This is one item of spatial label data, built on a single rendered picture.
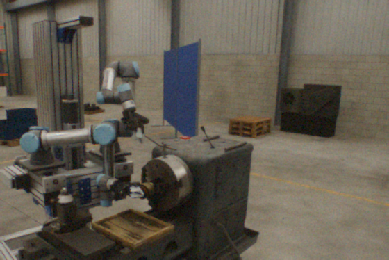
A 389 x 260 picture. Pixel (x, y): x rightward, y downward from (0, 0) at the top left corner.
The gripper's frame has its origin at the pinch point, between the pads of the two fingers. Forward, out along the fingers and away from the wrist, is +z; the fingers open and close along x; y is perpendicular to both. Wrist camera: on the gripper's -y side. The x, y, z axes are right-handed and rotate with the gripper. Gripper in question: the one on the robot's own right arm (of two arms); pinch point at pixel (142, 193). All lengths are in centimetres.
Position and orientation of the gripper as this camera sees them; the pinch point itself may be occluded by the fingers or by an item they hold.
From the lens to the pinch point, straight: 185.1
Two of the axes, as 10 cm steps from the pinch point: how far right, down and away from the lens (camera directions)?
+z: 7.6, 2.0, -6.2
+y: -6.5, 1.7, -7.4
